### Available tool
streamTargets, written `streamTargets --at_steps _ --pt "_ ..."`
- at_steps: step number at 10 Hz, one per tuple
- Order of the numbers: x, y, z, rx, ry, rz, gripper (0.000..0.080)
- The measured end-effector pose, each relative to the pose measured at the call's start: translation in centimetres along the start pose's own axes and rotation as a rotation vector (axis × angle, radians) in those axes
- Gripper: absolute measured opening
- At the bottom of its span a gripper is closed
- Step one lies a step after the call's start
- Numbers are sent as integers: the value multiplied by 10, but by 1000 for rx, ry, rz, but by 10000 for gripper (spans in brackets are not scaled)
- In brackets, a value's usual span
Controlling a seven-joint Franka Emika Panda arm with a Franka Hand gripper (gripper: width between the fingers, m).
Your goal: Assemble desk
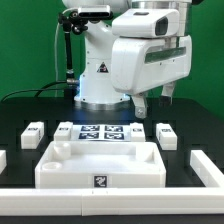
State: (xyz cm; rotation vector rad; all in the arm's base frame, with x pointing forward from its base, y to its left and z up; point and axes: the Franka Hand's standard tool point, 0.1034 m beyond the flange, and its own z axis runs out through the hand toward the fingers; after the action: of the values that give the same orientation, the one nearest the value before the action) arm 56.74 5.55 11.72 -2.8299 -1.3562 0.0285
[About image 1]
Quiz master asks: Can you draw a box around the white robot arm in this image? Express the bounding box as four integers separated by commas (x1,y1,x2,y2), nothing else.
61,0,193,118

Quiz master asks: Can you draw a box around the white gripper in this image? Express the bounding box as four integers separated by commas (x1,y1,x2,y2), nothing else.
111,36,192,119

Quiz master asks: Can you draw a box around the fiducial marker sheet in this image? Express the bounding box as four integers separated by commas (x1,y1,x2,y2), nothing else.
78,125,125,141

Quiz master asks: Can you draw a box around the white fence bar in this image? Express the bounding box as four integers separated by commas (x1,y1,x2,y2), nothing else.
190,150,224,188
0,187,224,216

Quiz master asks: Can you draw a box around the black camera on mount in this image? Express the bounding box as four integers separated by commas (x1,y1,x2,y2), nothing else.
78,5,112,20

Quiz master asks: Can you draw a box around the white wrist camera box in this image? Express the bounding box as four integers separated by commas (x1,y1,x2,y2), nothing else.
112,9,180,38

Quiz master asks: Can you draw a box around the white desk top tray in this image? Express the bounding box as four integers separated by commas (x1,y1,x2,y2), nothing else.
35,141,166,189

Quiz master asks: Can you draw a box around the white front fence bar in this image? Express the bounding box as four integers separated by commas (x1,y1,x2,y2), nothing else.
0,187,224,216

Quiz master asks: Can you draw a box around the white left fence block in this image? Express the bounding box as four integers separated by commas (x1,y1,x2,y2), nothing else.
0,150,7,174

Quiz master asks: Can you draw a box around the white right fence bar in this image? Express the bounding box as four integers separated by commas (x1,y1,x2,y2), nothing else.
190,150,224,188

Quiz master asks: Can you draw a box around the black cable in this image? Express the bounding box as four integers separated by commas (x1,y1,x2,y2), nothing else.
0,79,69,103

